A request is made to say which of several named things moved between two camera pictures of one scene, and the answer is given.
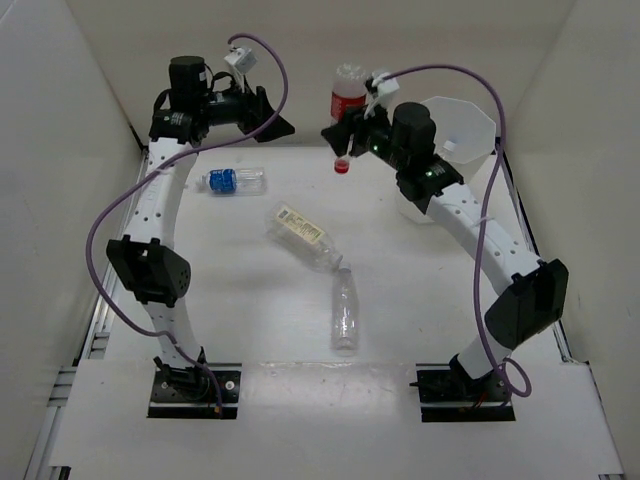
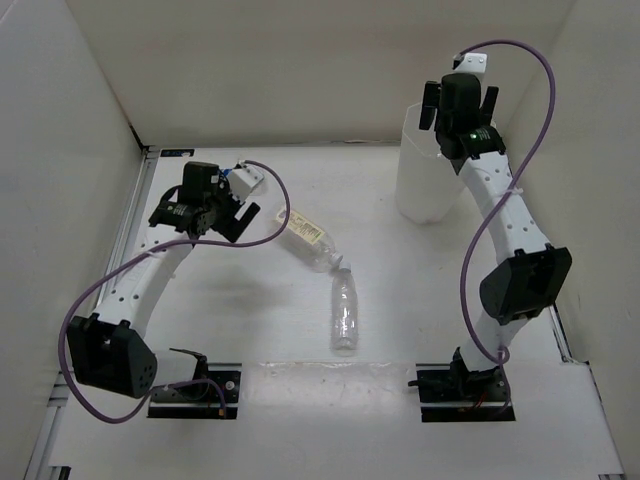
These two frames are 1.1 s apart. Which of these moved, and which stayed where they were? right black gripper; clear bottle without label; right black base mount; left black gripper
Moved: right black gripper; left black gripper
Stayed: right black base mount; clear bottle without label
